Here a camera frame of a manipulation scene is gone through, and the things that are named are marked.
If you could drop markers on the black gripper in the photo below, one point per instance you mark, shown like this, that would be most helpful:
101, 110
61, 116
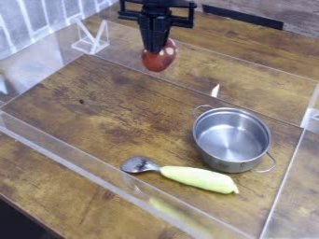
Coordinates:
157, 10

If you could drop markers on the silver metal pot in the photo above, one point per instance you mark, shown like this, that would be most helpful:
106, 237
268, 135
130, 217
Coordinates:
232, 139

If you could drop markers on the black bar on table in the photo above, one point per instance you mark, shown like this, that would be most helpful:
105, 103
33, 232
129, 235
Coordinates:
240, 16

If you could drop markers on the clear acrylic triangle bracket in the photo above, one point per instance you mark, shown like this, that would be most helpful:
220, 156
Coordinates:
89, 44

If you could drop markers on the spoon with yellow handle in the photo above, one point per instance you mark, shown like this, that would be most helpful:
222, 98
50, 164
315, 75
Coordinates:
194, 177

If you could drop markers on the clear acrylic enclosure wall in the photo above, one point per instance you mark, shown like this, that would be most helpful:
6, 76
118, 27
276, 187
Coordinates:
101, 110

